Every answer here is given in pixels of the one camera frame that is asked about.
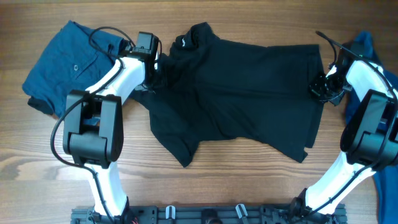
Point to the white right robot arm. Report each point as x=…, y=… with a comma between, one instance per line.
x=369, y=141

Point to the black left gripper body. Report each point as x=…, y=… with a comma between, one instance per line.
x=155, y=82

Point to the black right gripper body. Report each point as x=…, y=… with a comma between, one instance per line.
x=329, y=89

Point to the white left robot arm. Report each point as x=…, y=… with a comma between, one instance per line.
x=93, y=132

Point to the folded navy blue shirt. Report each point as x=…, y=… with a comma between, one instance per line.
x=71, y=61

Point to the black t-shirt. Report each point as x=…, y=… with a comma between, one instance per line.
x=222, y=90

